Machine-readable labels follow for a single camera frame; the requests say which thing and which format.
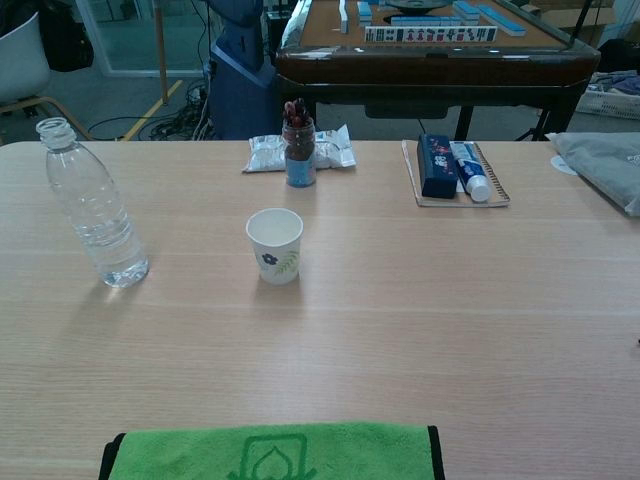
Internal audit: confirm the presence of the transparent plastic water bottle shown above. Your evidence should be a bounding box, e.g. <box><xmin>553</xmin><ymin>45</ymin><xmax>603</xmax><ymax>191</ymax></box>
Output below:
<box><xmin>35</xmin><ymin>117</ymin><xmax>150</xmax><ymax>289</ymax></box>

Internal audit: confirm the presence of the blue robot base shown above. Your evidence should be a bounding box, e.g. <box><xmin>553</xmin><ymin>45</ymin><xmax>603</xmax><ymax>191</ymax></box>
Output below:
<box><xmin>205</xmin><ymin>0</ymin><xmax>278</xmax><ymax>141</ymax></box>

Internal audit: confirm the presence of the flower print paper cup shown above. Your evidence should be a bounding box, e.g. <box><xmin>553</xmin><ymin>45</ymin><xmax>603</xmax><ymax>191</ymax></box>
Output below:
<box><xmin>245</xmin><ymin>208</ymin><xmax>305</xmax><ymax>286</ymax></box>

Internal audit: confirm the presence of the small jar with blue label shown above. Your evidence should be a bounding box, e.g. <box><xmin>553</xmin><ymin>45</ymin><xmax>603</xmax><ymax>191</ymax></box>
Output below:
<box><xmin>282</xmin><ymin>98</ymin><xmax>318</xmax><ymax>189</ymax></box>

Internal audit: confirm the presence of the white snack packet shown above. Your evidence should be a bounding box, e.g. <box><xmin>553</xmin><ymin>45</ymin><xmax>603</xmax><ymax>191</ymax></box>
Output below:
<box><xmin>241</xmin><ymin>124</ymin><xmax>358</xmax><ymax>174</ymax></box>

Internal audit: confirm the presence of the dark blue rectangular box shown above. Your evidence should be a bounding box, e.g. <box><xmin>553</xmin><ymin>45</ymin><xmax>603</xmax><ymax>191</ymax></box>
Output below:
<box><xmin>417</xmin><ymin>132</ymin><xmax>459</xmax><ymax>199</ymax></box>

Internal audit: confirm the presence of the blue white toothpaste tube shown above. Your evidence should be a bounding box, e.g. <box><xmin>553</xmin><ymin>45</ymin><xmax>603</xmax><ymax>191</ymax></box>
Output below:
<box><xmin>448</xmin><ymin>140</ymin><xmax>494</xmax><ymax>204</ymax></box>

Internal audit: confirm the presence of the brown mahjong table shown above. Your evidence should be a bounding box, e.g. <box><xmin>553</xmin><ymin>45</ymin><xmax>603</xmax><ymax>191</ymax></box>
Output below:
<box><xmin>274</xmin><ymin>0</ymin><xmax>601</xmax><ymax>141</ymax></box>

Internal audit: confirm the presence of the row of mahjong tiles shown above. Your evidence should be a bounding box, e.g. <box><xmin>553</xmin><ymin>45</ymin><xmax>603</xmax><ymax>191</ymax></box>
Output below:
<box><xmin>364</xmin><ymin>25</ymin><xmax>499</xmax><ymax>44</ymax></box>

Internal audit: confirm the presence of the black tripod stand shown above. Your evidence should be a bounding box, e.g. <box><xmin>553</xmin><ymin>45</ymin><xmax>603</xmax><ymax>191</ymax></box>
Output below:
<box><xmin>514</xmin><ymin>108</ymin><xmax>552</xmax><ymax>142</ymax></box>

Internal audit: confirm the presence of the green microfiber cloth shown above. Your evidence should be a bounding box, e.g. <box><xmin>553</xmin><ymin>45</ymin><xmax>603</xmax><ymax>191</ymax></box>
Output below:
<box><xmin>98</xmin><ymin>422</ymin><xmax>446</xmax><ymax>480</ymax></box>

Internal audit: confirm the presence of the grey towel in plastic bag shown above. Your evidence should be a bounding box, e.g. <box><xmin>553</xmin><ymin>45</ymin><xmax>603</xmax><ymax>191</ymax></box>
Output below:
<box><xmin>544</xmin><ymin>130</ymin><xmax>640</xmax><ymax>217</ymax></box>

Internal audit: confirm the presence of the white plastic basket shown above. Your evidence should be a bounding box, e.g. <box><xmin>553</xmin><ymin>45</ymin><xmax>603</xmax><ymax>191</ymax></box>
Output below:
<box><xmin>574</xmin><ymin>74</ymin><xmax>640</xmax><ymax>121</ymax></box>

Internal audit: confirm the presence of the black bag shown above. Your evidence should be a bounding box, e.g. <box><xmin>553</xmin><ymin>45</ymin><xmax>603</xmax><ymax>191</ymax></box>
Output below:
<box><xmin>38</xmin><ymin>0</ymin><xmax>95</xmax><ymax>72</ymax></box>

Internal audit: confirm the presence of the white chair with wooden legs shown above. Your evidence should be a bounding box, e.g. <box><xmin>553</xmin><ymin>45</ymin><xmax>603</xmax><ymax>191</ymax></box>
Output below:
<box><xmin>0</xmin><ymin>10</ymin><xmax>94</xmax><ymax>144</ymax></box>

